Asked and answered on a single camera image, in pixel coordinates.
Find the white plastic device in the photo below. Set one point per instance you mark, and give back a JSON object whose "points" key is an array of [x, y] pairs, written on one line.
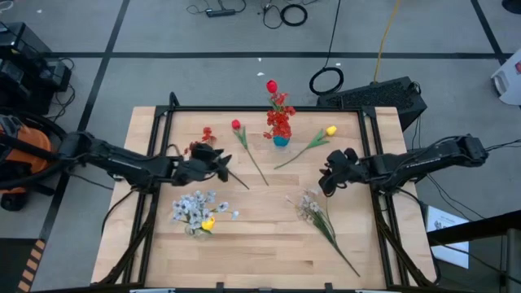
{"points": [[509, 81]]}

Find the orange vacuum cleaner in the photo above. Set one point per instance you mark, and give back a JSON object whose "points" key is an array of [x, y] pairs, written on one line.
{"points": [[28, 163]]}

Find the yellow artificial tulip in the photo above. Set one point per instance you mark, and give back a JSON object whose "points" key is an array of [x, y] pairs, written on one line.
{"points": [[331, 130], [208, 224]]}

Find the clear glass vase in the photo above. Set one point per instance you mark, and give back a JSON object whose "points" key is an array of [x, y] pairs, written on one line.
{"points": [[191, 233]]}

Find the black round base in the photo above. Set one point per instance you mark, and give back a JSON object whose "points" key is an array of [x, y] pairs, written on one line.
{"points": [[513, 5]]}

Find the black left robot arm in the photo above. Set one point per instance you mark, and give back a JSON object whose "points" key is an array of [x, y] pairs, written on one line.
{"points": [[122, 163]]}

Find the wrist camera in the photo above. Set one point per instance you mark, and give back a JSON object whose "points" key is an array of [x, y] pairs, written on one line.
{"points": [[203, 151], [344, 156]]}

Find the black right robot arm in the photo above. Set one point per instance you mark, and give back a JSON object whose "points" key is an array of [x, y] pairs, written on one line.
{"points": [[415, 163]]}

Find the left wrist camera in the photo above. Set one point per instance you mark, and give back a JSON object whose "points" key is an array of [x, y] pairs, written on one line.
{"points": [[203, 151]]}

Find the black power box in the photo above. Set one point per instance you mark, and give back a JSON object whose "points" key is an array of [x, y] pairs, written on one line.
{"points": [[57, 75]]}

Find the blue glass vase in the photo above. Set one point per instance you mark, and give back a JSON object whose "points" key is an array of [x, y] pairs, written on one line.
{"points": [[281, 142]]}

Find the black metal bar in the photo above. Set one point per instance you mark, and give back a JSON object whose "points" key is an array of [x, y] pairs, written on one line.
{"points": [[480, 228]]}

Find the red blossom spray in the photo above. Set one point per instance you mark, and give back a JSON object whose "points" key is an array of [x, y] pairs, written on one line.
{"points": [[281, 122], [207, 134]]}

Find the black power strip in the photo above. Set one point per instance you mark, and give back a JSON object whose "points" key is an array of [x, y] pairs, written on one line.
{"points": [[220, 13]]}

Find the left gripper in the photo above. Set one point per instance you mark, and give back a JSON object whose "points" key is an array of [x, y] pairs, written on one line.
{"points": [[191, 173]]}

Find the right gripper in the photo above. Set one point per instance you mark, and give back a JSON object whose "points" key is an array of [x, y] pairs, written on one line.
{"points": [[350, 173]]}

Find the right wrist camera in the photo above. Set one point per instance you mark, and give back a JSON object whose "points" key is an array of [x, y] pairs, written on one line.
{"points": [[344, 156]]}

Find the black computer case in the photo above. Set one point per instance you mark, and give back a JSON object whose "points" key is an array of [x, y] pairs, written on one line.
{"points": [[378, 97]]}

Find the red artificial tulip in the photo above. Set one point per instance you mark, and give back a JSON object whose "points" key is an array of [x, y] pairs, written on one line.
{"points": [[272, 86], [236, 124]]}

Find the black aluminium table frame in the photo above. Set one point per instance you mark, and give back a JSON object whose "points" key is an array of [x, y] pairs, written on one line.
{"points": [[334, 109]]}

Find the white blossom spray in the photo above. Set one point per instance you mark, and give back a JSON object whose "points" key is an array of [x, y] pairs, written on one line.
{"points": [[321, 221], [195, 207]]}

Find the white paper sheet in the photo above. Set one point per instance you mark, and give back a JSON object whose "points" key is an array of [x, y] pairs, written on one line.
{"points": [[452, 254]]}

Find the gray metal post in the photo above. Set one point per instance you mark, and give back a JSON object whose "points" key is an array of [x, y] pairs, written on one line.
{"points": [[513, 264]]}

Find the black hazard striped mat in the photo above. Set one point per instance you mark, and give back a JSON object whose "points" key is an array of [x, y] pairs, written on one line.
{"points": [[12, 264]]}

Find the black computer tower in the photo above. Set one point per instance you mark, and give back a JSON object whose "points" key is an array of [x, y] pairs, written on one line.
{"points": [[20, 45]]}

